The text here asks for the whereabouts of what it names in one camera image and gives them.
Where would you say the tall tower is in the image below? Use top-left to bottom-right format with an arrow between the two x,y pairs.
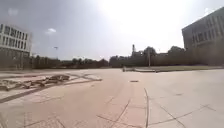
131,44 -> 137,58

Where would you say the long low planter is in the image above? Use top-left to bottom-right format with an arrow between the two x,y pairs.
122,65 -> 224,73

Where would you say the lamp pole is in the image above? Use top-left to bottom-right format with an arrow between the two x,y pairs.
53,46 -> 59,60

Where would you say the low planting bed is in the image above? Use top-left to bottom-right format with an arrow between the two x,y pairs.
0,74 -> 72,92

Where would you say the dark grey building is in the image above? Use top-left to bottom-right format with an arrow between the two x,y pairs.
181,6 -> 224,51

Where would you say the white building with windows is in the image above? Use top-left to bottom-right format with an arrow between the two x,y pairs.
0,22 -> 33,70

